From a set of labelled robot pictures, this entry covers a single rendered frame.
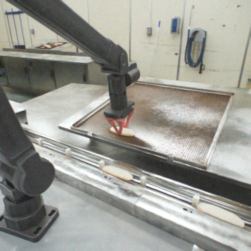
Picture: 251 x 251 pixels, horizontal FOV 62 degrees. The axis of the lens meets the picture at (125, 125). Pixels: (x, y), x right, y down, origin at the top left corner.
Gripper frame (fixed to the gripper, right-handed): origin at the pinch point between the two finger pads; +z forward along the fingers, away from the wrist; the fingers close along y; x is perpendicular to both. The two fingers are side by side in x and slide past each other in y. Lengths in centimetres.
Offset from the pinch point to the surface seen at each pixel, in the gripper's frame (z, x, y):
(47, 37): 44, -458, -361
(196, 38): 40, -60, -347
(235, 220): 2.1, 39.0, 18.2
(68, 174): 0.6, -2.7, 24.7
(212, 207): 2.2, 34.1, 17.0
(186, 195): 3.5, 27.6, 15.2
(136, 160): 8.5, 7.4, 4.0
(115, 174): 2.2, 8.3, 17.7
